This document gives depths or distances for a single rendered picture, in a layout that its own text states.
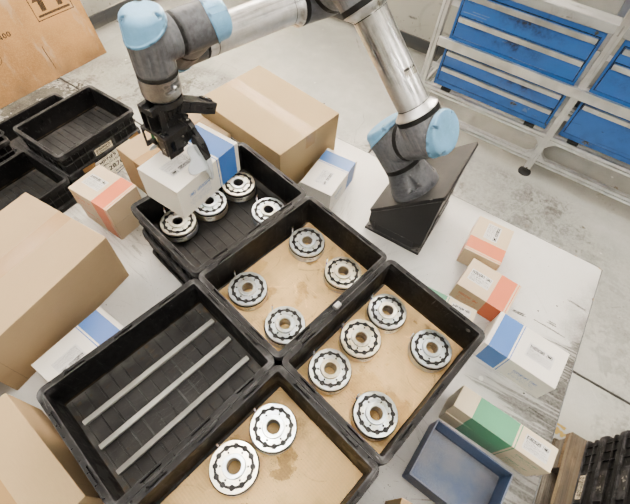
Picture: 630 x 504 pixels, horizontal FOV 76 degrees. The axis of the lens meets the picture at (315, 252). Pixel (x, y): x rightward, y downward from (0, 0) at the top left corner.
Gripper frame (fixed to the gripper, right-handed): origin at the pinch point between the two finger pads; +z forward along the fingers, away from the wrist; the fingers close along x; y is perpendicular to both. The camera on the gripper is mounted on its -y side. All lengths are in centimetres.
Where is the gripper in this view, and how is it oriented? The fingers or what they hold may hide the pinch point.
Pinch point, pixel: (191, 163)
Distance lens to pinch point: 101.8
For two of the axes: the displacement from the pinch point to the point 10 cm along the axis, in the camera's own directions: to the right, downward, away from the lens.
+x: 8.3, 4.9, -2.6
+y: -5.5, 6.8, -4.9
